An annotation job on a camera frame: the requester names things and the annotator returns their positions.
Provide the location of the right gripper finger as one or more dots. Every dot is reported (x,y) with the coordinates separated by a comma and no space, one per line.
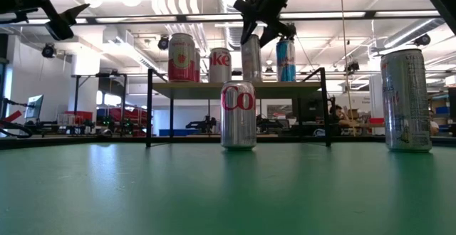
(248,30)
(268,33)

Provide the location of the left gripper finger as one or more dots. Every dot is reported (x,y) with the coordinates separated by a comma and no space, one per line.
(73,14)
(60,28)

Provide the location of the white Celsius can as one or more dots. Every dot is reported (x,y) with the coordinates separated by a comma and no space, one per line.
(251,64)

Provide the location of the blue silver Red Bull can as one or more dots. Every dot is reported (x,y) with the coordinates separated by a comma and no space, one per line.
(285,64)

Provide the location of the white Diet Coke can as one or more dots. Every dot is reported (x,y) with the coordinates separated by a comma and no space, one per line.
(220,71)

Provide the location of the Spindrift can green circle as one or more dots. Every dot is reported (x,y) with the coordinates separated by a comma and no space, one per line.
(181,60)

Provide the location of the silver Diet Coke can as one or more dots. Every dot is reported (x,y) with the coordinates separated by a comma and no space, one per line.
(238,128)

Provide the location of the silver Celsius can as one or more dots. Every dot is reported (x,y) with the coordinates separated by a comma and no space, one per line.
(406,114)

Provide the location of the black background robot arm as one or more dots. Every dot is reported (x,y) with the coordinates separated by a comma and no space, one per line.
(203,124)

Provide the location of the wooden shelf black legs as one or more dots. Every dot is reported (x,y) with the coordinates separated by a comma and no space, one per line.
(285,89)

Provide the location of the black ceiling spotlight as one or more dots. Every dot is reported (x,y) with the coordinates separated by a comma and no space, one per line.
(48,50)
(423,40)
(163,42)

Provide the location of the long overhead light bar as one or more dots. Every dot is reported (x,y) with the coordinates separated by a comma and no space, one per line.
(142,19)

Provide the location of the computer monitor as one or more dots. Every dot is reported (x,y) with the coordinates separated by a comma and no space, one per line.
(34,107)

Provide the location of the red storage bin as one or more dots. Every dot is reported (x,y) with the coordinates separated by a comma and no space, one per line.
(80,115)

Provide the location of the person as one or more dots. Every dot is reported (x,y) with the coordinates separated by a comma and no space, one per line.
(434,125)
(338,115)

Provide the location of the blue box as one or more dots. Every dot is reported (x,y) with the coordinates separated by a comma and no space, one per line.
(178,132)

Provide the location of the green table mat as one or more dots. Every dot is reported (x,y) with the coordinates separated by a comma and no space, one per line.
(142,192)

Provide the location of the black rig frame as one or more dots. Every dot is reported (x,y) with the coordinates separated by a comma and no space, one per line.
(71,141)

